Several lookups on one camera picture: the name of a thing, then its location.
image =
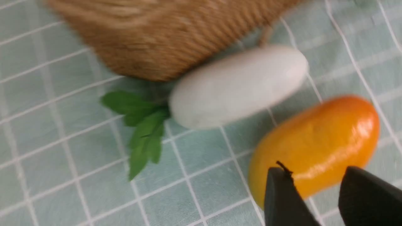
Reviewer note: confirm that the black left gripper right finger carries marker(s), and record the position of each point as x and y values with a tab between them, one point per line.
367	200

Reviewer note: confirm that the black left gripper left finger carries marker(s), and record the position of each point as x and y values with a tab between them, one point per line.
283	205

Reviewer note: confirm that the orange yellow mango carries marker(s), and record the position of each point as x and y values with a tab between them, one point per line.
317	145

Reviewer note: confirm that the white radish with green leaves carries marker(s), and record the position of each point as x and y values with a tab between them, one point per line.
219	93

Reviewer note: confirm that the woven rattan basket green lining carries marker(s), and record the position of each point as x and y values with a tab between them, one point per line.
158	40

